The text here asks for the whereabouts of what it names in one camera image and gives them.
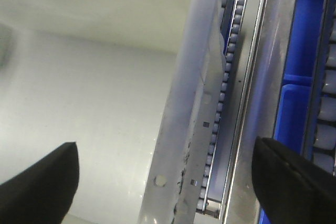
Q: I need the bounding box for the blue bin right side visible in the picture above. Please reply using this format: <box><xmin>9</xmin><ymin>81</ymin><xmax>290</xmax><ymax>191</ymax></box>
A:
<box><xmin>259</xmin><ymin>0</ymin><xmax>335</xmax><ymax>223</ymax></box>

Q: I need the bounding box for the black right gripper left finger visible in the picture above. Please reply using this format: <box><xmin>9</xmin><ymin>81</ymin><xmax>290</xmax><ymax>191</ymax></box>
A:
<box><xmin>1</xmin><ymin>142</ymin><xmax>79</xmax><ymax>223</ymax></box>

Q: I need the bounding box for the right roller conveyor track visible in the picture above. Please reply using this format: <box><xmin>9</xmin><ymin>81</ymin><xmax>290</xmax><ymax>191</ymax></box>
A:
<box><xmin>196</xmin><ymin>0</ymin><xmax>246</xmax><ymax>218</ymax></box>

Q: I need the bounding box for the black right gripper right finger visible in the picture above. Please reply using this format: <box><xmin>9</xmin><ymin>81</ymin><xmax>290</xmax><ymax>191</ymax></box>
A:
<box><xmin>251</xmin><ymin>137</ymin><xmax>335</xmax><ymax>223</ymax></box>

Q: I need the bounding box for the white plastic tote bin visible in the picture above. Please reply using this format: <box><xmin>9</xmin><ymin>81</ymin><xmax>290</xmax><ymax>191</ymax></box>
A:
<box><xmin>1</xmin><ymin>0</ymin><xmax>224</xmax><ymax>223</ymax></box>

